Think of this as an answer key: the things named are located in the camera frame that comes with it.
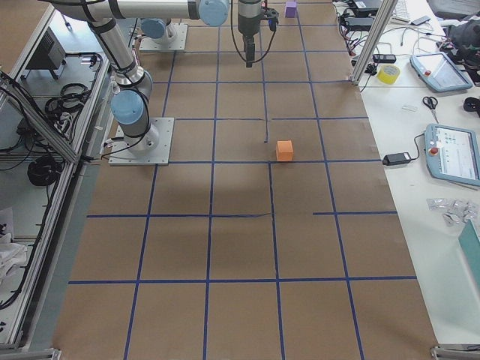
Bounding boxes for aluminium frame post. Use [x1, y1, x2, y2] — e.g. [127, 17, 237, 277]
[350, 0, 398, 86]

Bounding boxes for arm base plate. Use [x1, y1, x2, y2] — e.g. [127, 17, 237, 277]
[108, 117, 175, 166]
[139, 19, 188, 53]

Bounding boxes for orange foam cube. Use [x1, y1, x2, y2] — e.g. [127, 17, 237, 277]
[275, 139, 294, 162]

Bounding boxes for near teach pendant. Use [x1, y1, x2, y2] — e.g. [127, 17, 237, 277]
[424, 124, 479, 187]

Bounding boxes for far teach pendant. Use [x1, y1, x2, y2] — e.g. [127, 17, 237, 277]
[409, 52, 473, 92]

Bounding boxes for black power adapter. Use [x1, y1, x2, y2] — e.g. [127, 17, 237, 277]
[382, 152, 412, 166]

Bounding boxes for purple foam cube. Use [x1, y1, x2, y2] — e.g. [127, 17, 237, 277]
[284, 1, 298, 19]

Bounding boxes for black handled scissors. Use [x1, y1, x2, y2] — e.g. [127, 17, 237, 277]
[422, 96, 439, 124]

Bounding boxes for brown paper mat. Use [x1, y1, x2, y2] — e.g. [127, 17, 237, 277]
[52, 1, 436, 359]

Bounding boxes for bag of small parts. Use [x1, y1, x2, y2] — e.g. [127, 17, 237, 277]
[426, 198, 479, 226]

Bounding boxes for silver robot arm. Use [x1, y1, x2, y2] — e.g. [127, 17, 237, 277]
[51, 1, 234, 155]
[140, 18, 176, 42]

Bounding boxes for yellow tape roll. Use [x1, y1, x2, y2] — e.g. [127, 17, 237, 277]
[377, 64, 401, 85]

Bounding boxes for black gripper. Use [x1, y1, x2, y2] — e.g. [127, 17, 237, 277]
[238, 0, 279, 68]

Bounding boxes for teach pendant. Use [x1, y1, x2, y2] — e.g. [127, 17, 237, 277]
[424, 124, 479, 187]
[409, 52, 473, 92]

